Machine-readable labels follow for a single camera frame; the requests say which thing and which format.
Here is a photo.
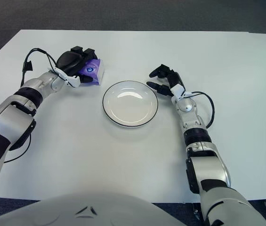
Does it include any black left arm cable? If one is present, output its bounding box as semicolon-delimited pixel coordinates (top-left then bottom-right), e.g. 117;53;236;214
0;48;58;163

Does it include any purple tissue paper pack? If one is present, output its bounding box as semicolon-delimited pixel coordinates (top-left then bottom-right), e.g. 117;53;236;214
80;58;105;86

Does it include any white plate with black rim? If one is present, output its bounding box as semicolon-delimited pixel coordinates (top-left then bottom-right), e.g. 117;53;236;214
102;80;159;129

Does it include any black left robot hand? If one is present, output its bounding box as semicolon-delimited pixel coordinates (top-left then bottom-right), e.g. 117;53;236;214
56;46;98;83

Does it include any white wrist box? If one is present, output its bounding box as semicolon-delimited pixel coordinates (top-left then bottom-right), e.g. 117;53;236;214
171;84;191;99
52;67;81;88

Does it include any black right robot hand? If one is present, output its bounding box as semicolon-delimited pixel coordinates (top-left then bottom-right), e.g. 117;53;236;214
146;64;184;97

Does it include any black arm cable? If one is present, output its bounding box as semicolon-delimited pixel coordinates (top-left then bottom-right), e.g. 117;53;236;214
0;48;58;163
189;91;215;129

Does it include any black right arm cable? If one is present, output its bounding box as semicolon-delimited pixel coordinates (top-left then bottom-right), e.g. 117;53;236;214
189;91;215;129

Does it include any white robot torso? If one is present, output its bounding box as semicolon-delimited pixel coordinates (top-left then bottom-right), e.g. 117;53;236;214
0;192;187;226

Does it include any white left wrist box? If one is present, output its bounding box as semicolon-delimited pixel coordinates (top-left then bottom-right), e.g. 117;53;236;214
52;67;81;88

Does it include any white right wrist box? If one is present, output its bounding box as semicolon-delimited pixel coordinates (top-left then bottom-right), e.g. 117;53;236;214
171;84;191;99

